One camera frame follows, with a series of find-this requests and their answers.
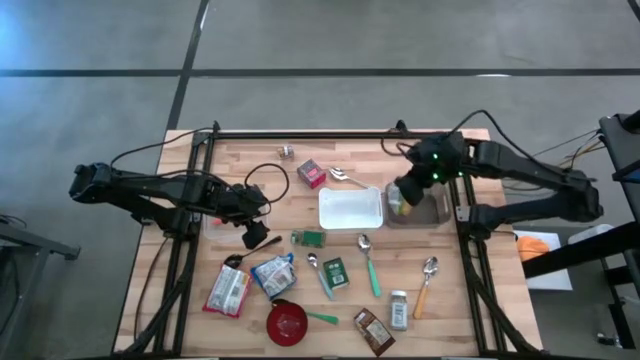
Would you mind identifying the red and white noodle packet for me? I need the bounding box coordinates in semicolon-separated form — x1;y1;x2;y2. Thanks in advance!
201;263;252;320

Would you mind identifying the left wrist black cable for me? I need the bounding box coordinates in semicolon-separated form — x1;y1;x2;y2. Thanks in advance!
243;162;291;204

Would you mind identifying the silver spoon with green handle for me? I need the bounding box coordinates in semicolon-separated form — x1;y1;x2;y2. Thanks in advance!
357;232;383;300

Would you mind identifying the blue and white snack packet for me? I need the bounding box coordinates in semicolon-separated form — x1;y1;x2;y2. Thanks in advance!
249;252;298;301

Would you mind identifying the black cable at arm base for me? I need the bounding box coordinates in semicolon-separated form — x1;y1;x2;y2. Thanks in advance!
109;127;217;167

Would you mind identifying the green spice tin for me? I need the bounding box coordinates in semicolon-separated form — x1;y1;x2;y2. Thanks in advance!
322;256;351;291

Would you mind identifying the orange object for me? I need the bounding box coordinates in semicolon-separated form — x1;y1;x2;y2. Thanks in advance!
516;235;551;263

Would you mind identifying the black metal frame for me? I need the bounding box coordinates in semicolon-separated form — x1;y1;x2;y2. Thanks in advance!
119;119;546;359

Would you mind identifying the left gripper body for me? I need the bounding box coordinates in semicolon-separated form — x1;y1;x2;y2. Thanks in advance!
237;196;271;227

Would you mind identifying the red spice box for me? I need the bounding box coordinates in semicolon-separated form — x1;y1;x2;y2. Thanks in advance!
296;158;329;191

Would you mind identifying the brown packet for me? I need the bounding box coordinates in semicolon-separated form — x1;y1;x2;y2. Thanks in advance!
352;307;397;358

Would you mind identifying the black spoon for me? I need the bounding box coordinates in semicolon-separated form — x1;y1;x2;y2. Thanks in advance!
222;234;284;270

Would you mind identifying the white-capped spice jar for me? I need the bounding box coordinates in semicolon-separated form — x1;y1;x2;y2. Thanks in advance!
389;289;410;332

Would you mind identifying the red bowl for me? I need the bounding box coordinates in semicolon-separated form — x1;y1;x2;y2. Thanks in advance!
265;300;310;348

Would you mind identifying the yellow ramen noodle packet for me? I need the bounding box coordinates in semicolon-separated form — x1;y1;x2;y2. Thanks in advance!
388;183;414;218

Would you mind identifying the spoon with light-blue handle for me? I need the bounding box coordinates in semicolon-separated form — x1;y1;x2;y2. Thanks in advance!
306;252;335;302

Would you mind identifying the gold spoon with green handle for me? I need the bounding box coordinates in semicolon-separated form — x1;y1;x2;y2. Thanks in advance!
271;298;341;327

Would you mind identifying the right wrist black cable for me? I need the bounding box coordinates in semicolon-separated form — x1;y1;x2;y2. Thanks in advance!
449;109;551;171

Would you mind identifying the grey side table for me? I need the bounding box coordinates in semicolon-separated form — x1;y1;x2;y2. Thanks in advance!
0;214;82;351

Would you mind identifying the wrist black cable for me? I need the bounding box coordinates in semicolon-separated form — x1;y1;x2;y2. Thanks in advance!
243;162;291;204
449;109;551;171

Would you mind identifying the white plastic bin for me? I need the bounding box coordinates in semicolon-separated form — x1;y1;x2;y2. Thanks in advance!
317;186;385;232

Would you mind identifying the white paper sheet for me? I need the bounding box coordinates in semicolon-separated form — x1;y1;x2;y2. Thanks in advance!
513;229;574;292

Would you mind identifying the spoon with wooden handle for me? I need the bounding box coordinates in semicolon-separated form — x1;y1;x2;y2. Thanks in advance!
412;255;440;320

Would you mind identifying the cable bundle to cart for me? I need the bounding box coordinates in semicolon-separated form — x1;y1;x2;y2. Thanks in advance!
529;128;604;169

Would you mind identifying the black equipment cart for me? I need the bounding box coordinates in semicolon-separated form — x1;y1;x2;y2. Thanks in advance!
522;108;640;351

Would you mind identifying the white box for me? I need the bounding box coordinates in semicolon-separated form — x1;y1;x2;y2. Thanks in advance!
568;223;615;246

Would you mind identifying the clear plastic bin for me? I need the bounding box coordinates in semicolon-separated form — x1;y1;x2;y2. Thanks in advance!
203;209;270;247

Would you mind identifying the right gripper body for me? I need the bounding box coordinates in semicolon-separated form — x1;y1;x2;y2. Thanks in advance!
410;142;464;189

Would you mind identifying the all-silver metal spoon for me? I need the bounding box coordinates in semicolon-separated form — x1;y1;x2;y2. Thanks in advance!
327;165;372;191

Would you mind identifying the brown cable on table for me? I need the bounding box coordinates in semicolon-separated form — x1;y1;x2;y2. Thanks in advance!
132;235;171;342

